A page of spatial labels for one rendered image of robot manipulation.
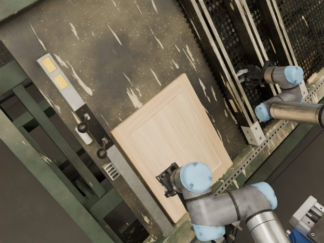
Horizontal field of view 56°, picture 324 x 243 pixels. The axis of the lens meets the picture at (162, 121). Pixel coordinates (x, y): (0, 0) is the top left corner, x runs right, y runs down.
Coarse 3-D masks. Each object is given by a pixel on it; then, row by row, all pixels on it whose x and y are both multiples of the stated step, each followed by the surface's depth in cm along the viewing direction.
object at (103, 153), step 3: (102, 138) 120; (105, 138) 120; (102, 141) 120; (105, 141) 119; (102, 144) 117; (102, 147) 114; (99, 150) 110; (102, 150) 110; (105, 150) 110; (99, 153) 109; (102, 153) 109; (105, 153) 110; (99, 156) 110; (102, 156) 110; (105, 156) 110
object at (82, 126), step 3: (84, 114) 115; (87, 114) 115; (84, 117) 115; (87, 117) 114; (90, 117) 116; (84, 120) 111; (81, 123) 105; (84, 123) 106; (78, 126) 105; (81, 126) 105; (84, 126) 105; (87, 126) 106; (78, 129) 105; (81, 129) 105; (84, 129) 105; (87, 129) 106; (81, 132) 105; (84, 132) 106
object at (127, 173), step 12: (36, 60) 107; (48, 72) 108; (60, 72) 110; (72, 96) 113; (72, 108) 114; (108, 156) 123; (120, 156) 126; (120, 168) 127; (132, 180) 130; (144, 192) 134; (144, 204) 135; (156, 204) 138; (156, 216) 139; (168, 228) 143
